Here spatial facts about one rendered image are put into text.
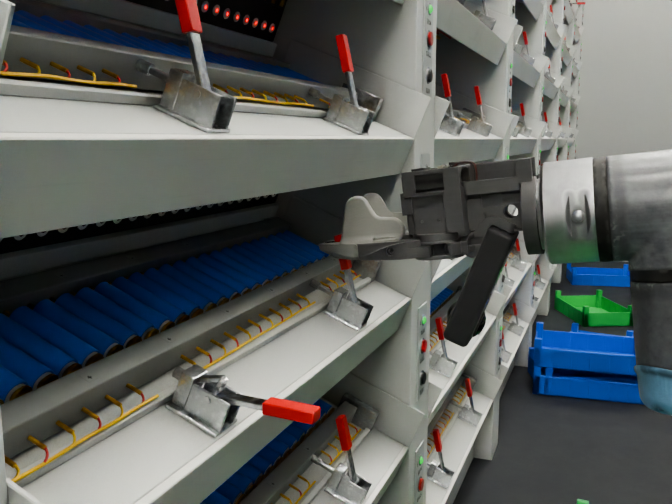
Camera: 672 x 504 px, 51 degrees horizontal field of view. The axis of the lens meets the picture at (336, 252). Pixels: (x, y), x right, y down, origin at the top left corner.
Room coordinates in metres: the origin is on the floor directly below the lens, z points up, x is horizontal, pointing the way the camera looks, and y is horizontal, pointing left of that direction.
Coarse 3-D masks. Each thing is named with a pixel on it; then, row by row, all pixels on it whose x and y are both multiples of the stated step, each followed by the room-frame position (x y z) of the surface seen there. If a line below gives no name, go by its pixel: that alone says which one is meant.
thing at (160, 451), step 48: (96, 240) 0.55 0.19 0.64; (144, 240) 0.61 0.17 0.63; (384, 288) 0.82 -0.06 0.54; (240, 336) 0.57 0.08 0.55; (288, 336) 0.60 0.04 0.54; (336, 336) 0.64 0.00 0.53; (384, 336) 0.76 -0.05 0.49; (240, 384) 0.49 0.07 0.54; (288, 384) 0.52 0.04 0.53; (144, 432) 0.40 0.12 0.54; (192, 432) 0.41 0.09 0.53; (240, 432) 0.43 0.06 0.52; (48, 480) 0.33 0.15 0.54; (96, 480) 0.35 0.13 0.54; (144, 480) 0.36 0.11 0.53; (192, 480) 0.39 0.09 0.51
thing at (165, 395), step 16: (320, 304) 0.68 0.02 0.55; (304, 320) 0.64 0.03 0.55; (272, 336) 0.57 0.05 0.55; (240, 352) 0.52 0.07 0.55; (208, 368) 0.48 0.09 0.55; (176, 384) 0.45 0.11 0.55; (160, 400) 0.43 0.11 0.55; (128, 416) 0.40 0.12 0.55; (112, 432) 0.38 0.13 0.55; (64, 448) 0.35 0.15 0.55; (80, 448) 0.36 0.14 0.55; (32, 464) 0.33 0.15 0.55; (48, 464) 0.34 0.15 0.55; (32, 480) 0.33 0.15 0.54
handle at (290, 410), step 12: (216, 384) 0.43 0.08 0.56; (228, 396) 0.43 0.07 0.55; (240, 396) 0.43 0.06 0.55; (252, 408) 0.42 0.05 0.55; (264, 408) 0.41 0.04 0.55; (276, 408) 0.41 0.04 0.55; (288, 408) 0.41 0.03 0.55; (300, 408) 0.41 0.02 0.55; (312, 408) 0.41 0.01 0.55; (300, 420) 0.40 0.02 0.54; (312, 420) 0.40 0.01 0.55
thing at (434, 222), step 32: (512, 160) 0.62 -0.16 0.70; (416, 192) 0.67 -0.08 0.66; (448, 192) 0.61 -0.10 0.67; (480, 192) 0.62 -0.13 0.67; (512, 192) 0.61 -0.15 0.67; (416, 224) 0.63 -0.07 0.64; (448, 224) 0.61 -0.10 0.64; (480, 224) 0.62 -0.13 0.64; (512, 224) 0.61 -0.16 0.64; (448, 256) 0.61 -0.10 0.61
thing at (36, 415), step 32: (288, 288) 0.64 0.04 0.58; (192, 320) 0.51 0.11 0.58; (224, 320) 0.53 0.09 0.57; (256, 320) 0.59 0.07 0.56; (128, 352) 0.43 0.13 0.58; (160, 352) 0.45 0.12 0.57; (192, 352) 0.49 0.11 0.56; (224, 352) 0.51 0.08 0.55; (64, 384) 0.38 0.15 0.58; (96, 384) 0.39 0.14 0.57; (128, 384) 0.42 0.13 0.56; (32, 416) 0.34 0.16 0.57; (64, 416) 0.37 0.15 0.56; (96, 416) 0.38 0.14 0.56
